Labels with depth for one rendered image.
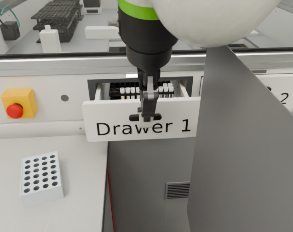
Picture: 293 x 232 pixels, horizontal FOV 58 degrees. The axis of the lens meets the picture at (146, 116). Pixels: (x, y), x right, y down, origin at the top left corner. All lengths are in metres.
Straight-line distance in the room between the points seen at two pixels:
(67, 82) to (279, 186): 0.63
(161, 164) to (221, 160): 0.60
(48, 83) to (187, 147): 0.47
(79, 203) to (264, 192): 0.46
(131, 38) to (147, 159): 0.58
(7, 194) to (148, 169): 0.45
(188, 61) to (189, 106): 0.15
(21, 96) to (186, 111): 0.42
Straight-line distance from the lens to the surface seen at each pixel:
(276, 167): 0.22
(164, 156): 0.90
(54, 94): 0.78
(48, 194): 0.63
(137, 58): 0.42
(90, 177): 0.67
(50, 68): 0.75
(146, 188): 1.00
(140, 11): 0.36
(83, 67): 0.73
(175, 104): 0.63
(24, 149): 0.81
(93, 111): 0.63
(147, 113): 0.50
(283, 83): 0.85
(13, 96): 0.76
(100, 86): 0.78
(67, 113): 0.80
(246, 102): 0.26
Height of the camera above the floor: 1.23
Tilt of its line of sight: 32 degrees down
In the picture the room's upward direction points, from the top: straight up
